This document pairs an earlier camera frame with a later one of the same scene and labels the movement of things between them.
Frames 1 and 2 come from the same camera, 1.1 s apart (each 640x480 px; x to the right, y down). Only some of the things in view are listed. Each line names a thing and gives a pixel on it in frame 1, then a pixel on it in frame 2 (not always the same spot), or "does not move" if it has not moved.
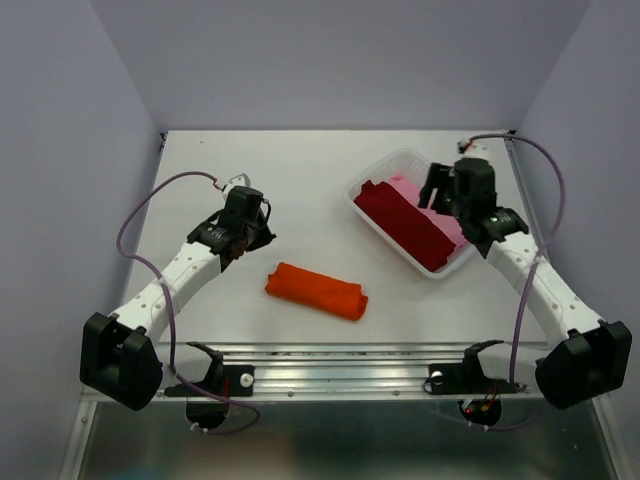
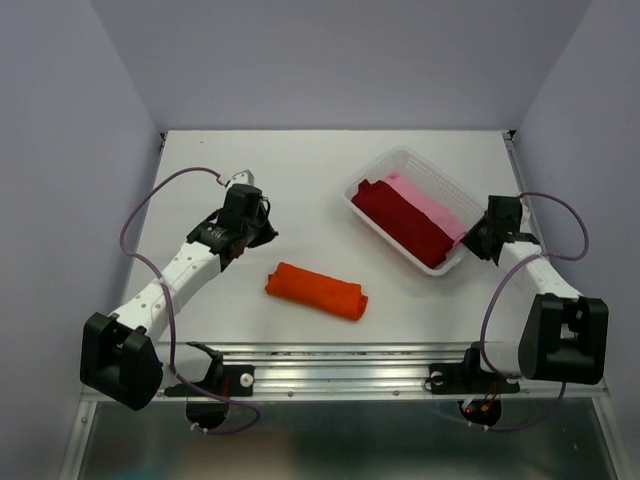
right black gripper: x=438 y=174 → x=469 y=242
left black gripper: x=265 y=237 does not move
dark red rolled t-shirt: x=402 y=222 does not move
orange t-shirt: x=341 y=297 does not move
